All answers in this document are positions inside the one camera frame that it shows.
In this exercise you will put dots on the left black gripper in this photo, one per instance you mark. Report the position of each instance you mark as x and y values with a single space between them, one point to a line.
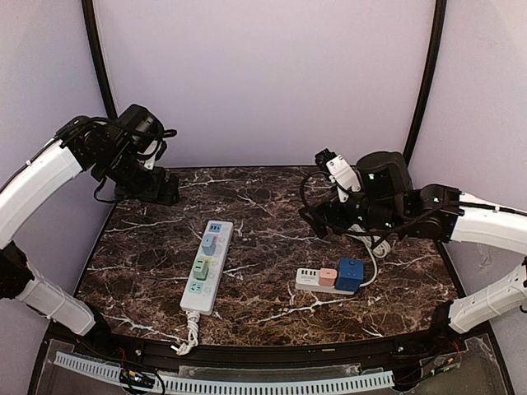
160 189

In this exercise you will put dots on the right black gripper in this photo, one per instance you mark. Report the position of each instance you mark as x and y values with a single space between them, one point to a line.
319 216

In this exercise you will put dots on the pink plug adapter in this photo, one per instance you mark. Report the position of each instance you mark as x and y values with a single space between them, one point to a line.
327 277

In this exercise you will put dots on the blue cube socket adapter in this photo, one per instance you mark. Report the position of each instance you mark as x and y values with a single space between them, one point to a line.
350 275

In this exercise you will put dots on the light blue plug adapter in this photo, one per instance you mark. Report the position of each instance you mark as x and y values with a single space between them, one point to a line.
209 244

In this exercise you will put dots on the green plug adapter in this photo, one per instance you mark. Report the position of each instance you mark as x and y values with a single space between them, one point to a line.
200 268

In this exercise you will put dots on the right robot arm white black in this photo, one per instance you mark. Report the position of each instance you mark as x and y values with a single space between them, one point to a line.
439 213

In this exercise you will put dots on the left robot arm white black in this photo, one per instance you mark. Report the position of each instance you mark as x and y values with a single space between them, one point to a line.
124 150

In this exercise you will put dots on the small white power strip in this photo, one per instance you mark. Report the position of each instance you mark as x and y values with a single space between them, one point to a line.
307 279

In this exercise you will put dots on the long white colourful power strip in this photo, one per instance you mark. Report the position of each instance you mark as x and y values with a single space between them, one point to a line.
198 295

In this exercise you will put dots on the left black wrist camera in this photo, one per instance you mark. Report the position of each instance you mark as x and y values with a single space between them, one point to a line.
143 126

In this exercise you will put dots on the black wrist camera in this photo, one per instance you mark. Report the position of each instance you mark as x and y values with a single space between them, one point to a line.
143 126
384 174

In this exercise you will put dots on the white coiled cable small strip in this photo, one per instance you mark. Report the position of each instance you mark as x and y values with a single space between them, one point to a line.
376 248

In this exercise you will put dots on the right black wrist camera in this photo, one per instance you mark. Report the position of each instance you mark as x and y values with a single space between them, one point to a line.
384 174

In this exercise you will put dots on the white cable long strip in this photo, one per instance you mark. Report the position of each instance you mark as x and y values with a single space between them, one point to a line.
192 340

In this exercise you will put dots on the black front table rail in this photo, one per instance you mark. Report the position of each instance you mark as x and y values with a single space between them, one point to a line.
402 353

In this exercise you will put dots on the white slotted cable duct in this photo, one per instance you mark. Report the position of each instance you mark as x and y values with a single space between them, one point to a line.
170 384

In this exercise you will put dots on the left black frame post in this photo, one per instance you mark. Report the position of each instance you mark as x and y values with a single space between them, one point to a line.
103 81

